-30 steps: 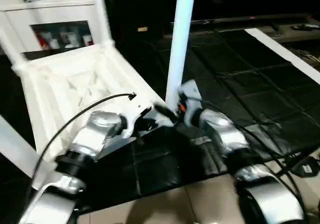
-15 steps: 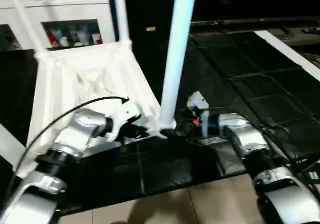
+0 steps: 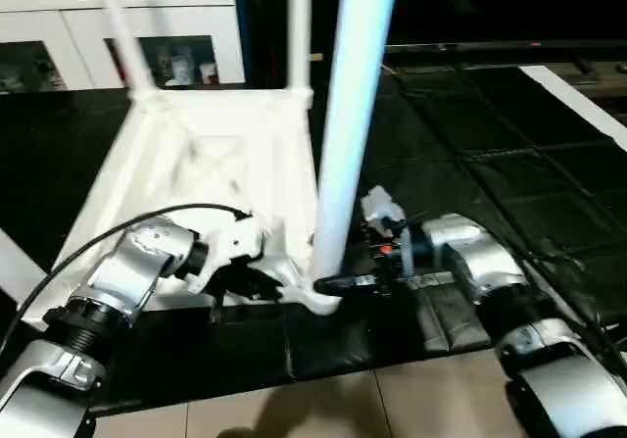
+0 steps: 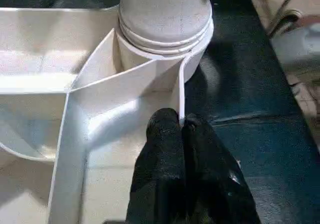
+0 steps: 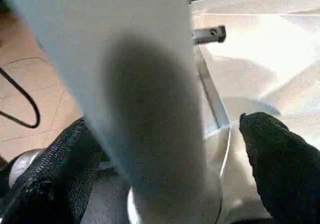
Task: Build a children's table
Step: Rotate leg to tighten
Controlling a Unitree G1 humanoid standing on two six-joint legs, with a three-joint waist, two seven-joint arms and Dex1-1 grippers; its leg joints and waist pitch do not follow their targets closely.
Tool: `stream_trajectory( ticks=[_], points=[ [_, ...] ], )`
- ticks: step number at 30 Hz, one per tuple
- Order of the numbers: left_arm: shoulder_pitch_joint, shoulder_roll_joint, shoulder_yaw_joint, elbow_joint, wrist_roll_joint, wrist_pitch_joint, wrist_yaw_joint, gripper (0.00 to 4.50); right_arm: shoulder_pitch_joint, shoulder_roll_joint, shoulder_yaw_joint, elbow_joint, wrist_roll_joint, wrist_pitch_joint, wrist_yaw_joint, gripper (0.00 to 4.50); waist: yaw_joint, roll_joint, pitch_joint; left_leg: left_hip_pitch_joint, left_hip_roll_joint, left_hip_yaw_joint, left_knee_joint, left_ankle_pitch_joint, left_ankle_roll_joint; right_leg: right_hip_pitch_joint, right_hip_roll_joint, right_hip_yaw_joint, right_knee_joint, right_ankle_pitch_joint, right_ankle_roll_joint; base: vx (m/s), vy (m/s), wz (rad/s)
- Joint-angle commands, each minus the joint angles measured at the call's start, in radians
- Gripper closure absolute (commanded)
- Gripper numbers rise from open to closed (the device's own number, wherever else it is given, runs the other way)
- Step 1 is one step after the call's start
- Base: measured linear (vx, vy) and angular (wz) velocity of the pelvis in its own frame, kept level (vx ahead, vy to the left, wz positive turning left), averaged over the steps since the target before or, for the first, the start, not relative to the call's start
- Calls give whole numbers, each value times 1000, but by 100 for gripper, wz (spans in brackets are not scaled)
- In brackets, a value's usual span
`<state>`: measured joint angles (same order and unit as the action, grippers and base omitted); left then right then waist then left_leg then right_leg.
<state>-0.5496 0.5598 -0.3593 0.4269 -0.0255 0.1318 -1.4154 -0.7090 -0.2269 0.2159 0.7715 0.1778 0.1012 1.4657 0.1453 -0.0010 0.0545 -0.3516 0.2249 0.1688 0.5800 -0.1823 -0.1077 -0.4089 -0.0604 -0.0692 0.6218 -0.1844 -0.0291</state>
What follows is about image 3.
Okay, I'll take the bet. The white plastic table top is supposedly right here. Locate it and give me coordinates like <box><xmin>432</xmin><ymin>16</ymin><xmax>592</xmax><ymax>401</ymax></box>
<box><xmin>18</xmin><ymin>85</ymin><xmax>346</xmax><ymax>321</ymax></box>

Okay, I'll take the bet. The white plastic table leg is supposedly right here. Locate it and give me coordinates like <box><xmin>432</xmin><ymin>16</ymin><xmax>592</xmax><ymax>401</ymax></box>
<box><xmin>0</xmin><ymin>226</ymin><xmax>50</xmax><ymax>308</ymax></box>
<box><xmin>286</xmin><ymin>0</ymin><xmax>315</xmax><ymax>108</ymax></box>
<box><xmin>94</xmin><ymin>0</ymin><xmax>158</xmax><ymax>108</ymax></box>
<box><xmin>308</xmin><ymin>0</ymin><xmax>404</xmax><ymax>298</ymax></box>

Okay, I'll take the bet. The black work mat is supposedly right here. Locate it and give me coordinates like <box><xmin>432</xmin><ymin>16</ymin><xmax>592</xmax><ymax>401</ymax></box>
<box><xmin>0</xmin><ymin>58</ymin><xmax>627</xmax><ymax>412</ymax></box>

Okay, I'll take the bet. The white edge strip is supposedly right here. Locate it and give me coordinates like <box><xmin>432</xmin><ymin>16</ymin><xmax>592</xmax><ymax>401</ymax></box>
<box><xmin>517</xmin><ymin>64</ymin><xmax>627</xmax><ymax>153</ymax></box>

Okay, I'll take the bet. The red bottle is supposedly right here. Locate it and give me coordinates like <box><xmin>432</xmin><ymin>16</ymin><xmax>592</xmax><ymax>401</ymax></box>
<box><xmin>110</xmin><ymin>40</ymin><xmax>130</xmax><ymax>88</ymax></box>

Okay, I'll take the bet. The white glass-door cabinet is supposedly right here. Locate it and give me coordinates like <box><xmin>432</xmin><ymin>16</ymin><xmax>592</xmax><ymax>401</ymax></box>
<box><xmin>0</xmin><ymin>0</ymin><xmax>248</xmax><ymax>96</ymax></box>

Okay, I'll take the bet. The black metal rail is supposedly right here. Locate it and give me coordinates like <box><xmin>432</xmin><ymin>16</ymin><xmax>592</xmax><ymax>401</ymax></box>
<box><xmin>386</xmin><ymin>38</ymin><xmax>627</xmax><ymax>61</ymax></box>

